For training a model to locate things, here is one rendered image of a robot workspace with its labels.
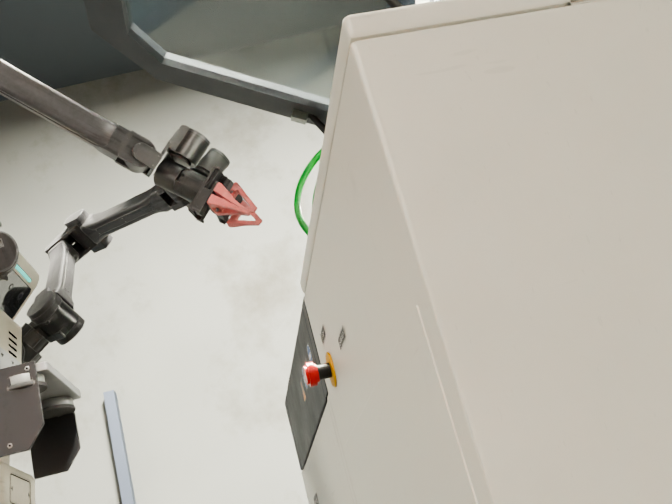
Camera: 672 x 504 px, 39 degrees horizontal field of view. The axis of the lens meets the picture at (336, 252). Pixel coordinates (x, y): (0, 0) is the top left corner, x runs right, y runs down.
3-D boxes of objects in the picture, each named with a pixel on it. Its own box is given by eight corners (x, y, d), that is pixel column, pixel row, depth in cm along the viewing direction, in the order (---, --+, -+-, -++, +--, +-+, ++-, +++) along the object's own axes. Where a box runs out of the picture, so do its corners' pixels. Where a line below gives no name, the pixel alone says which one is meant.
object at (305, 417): (302, 468, 208) (285, 397, 214) (321, 463, 209) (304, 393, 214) (325, 399, 151) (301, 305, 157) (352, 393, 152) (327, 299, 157)
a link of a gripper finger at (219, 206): (257, 185, 180) (216, 166, 183) (238, 218, 179) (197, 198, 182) (265, 199, 187) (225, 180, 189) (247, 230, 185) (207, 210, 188)
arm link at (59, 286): (68, 267, 254) (40, 242, 249) (107, 235, 252) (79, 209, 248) (57, 351, 214) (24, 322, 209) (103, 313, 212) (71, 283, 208)
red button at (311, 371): (308, 397, 139) (299, 363, 141) (334, 391, 140) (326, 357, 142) (310, 388, 134) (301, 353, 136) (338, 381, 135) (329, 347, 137)
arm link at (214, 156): (184, 208, 227) (159, 182, 223) (213, 173, 231) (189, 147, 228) (209, 206, 217) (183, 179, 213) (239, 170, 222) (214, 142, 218)
